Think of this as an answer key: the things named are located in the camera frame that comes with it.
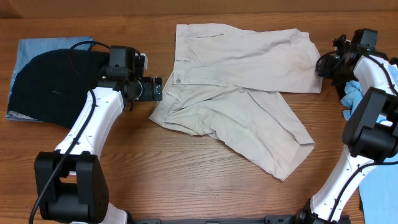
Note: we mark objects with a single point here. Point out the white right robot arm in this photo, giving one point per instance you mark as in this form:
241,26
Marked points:
321,204

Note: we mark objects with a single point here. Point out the black folded garment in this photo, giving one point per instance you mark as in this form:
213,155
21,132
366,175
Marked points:
53,86

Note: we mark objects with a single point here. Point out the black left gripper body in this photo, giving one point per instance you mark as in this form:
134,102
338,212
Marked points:
144,89

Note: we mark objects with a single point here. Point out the black garment under t-shirt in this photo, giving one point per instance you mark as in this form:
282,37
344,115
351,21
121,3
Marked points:
342,90

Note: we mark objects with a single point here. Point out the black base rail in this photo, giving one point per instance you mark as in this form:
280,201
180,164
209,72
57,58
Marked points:
214,220

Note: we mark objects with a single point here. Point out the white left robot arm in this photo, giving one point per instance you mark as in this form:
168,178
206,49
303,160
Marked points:
71,186

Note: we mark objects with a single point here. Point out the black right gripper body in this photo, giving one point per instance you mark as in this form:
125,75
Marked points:
325,66

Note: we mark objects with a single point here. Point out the light blue folded denim garment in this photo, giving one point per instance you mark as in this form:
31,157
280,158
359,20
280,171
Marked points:
30,48

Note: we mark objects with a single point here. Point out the light blue printed t-shirt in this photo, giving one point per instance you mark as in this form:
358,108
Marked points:
370,136

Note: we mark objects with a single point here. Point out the beige khaki shorts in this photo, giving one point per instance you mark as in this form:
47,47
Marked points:
228,83

